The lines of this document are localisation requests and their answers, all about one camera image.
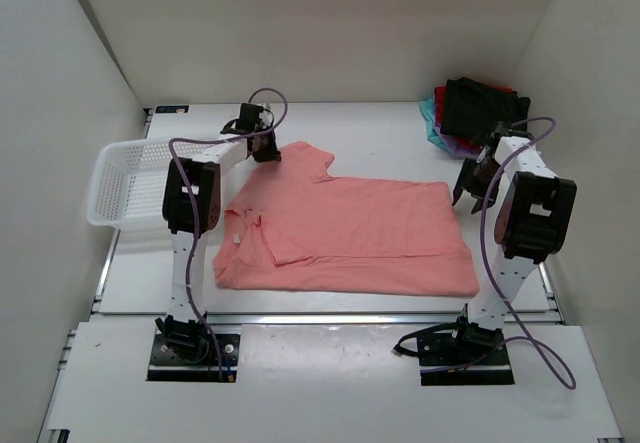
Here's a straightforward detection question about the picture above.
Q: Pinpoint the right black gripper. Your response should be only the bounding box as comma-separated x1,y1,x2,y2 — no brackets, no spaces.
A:
454,158,505,213

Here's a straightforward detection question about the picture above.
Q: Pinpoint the pink t shirt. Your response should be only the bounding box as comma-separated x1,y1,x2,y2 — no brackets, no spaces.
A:
213,142,479,297

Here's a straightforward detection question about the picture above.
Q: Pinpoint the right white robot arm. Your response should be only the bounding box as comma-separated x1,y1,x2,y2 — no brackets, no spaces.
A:
448,120,577,364

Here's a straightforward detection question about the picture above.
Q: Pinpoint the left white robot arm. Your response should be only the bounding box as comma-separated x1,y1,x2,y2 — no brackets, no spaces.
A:
156,102,282,364

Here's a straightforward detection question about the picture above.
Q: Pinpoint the purple folded t shirt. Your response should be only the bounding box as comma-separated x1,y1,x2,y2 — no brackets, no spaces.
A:
433,119,481,159

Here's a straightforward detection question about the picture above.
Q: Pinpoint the black folded t shirt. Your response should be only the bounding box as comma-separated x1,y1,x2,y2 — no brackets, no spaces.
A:
440,77,531,147

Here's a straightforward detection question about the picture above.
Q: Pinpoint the teal folded t shirt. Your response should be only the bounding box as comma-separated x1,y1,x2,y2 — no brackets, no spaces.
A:
419,98,447,151

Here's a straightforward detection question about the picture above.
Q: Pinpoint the red folded t shirt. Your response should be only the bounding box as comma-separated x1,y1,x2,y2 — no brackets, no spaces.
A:
434,86,477,150

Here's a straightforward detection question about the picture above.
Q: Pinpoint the white plastic basket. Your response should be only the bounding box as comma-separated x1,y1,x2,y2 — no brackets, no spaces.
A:
86,138,244,231

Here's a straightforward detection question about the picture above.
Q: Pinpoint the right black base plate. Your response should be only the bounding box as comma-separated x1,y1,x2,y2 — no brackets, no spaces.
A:
392,317,515,387

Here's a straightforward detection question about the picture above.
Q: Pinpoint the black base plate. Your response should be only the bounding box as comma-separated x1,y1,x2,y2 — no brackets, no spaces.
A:
392,317,515,387
146,330,241,383

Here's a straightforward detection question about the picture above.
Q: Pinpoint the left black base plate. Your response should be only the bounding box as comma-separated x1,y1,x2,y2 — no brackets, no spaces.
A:
146,330,241,383

